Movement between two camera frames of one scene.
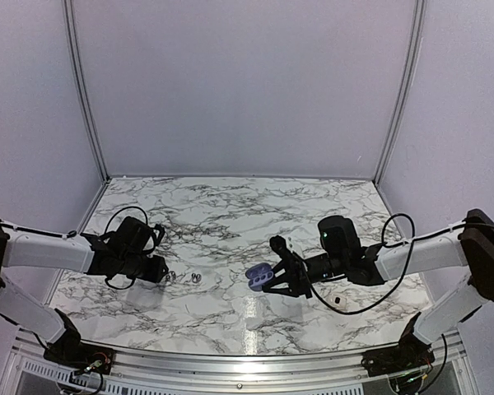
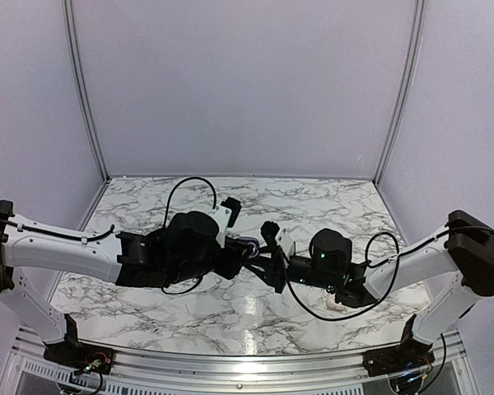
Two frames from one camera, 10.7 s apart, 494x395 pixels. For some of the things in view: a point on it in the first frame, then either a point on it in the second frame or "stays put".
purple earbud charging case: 258,275 → 251,241
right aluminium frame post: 419,20 stays put
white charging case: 337,301 stays put
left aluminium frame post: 73,29 stays put
